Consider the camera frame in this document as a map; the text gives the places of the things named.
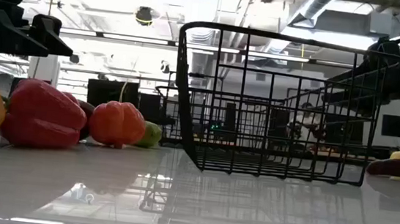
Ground red bell pepper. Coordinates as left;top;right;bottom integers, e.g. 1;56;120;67
61;91;81;105
0;75;92;154

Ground dark maroon round fruit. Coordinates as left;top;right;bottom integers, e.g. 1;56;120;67
74;99;97;143

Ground orange-red tomato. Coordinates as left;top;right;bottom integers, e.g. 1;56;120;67
86;98;149;152

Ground green cucumber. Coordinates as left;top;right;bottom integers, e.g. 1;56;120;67
134;119;164;150

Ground white pillar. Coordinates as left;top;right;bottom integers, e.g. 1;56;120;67
26;53;62;88

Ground person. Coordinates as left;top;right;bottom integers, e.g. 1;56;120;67
284;100;333;149

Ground large black screen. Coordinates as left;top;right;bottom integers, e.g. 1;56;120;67
85;78;141;111

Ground small black screen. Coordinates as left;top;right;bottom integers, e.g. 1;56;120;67
136;92;168;124

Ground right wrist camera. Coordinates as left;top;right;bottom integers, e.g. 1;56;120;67
363;34;400;73

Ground black wall screen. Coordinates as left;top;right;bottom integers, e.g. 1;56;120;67
380;113;400;138

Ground silver ventilation duct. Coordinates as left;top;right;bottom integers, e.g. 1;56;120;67
287;0;344;31

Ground black dome camera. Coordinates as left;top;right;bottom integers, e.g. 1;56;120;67
133;5;155;27

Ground black wire basket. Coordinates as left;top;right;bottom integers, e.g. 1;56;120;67
149;83;287;160
166;19;400;192

